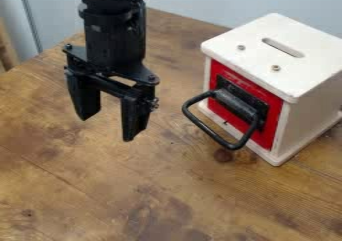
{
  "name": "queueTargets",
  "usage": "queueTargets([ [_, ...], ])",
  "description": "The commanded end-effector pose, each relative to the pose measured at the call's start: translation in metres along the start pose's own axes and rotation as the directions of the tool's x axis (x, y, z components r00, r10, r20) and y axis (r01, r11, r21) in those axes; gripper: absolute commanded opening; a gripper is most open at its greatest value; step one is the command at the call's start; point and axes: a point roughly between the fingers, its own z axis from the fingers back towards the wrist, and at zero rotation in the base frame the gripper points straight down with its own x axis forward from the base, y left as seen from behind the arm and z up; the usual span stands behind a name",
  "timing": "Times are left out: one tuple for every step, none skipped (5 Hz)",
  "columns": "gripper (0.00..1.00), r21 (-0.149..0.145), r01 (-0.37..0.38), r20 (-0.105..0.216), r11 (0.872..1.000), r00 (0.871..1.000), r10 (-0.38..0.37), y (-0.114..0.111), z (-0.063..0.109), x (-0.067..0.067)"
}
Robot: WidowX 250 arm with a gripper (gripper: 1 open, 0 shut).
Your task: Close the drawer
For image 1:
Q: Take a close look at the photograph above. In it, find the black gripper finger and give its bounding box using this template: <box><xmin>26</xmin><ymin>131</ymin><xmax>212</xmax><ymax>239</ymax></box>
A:
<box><xmin>121</xmin><ymin>96</ymin><xmax>151</xmax><ymax>142</ymax></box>
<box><xmin>65</xmin><ymin>70</ymin><xmax>100</xmax><ymax>121</ymax></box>

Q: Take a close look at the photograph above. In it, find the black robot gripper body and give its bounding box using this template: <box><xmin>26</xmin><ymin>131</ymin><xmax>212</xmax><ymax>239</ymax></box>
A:
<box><xmin>63</xmin><ymin>0</ymin><xmax>159</xmax><ymax>101</ymax></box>

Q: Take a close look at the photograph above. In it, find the red drawer front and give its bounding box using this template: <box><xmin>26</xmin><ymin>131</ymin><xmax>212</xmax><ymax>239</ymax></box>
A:
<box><xmin>208</xmin><ymin>60</ymin><xmax>283</xmax><ymax>150</ymax></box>

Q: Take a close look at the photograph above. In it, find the white wooden drawer box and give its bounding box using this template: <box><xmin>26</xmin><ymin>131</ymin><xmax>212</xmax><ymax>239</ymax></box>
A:
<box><xmin>200</xmin><ymin>13</ymin><xmax>342</xmax><ymax>166</ymax></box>

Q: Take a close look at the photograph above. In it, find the wooden chair edge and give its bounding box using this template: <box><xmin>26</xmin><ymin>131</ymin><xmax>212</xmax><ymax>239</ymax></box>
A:
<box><xmin>0</xmin><ymin>17</ymin><xmax>20</xmax><ymax>74</ymax></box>

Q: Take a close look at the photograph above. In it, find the black metal drawer handle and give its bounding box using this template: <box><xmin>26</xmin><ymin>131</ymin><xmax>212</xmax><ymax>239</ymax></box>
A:
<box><xmin>180</xmin><ymin>74</ymin><xmax>270</xmax><ymax>151</ymax></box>

